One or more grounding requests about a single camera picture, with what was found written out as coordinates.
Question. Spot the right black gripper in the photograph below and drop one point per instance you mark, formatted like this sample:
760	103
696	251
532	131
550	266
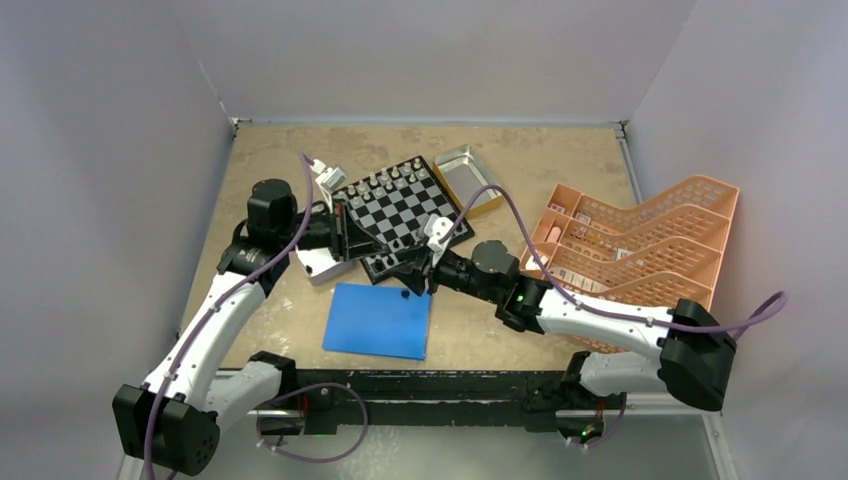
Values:
416	275

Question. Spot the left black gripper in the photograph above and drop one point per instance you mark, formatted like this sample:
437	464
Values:
352	241

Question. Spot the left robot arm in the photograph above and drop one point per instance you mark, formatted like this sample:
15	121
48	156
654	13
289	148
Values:
175	418

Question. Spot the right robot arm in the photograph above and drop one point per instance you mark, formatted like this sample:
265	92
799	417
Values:
679	350

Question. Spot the white chess piece row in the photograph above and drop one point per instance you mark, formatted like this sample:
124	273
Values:
404	182

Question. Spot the blue folder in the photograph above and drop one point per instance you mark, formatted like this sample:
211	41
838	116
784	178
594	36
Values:
377	321

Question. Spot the black and silver chessboard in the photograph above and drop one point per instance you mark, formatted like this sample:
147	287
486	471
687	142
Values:
392	223

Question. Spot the gold rectangular metal tin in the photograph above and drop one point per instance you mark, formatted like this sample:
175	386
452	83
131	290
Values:
463	172

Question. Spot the pink eraser in organizer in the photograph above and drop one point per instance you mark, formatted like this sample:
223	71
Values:
554	234

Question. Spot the orange plastic tiered organizer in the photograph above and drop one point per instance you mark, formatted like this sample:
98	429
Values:
667	248

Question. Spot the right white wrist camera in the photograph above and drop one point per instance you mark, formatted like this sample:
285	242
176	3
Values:
434	230

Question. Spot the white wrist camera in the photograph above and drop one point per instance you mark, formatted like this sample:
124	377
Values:
328	178
434	230

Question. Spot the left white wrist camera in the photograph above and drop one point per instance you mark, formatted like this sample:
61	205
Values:
328	178

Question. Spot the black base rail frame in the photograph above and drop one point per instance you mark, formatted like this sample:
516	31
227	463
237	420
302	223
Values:
537	401

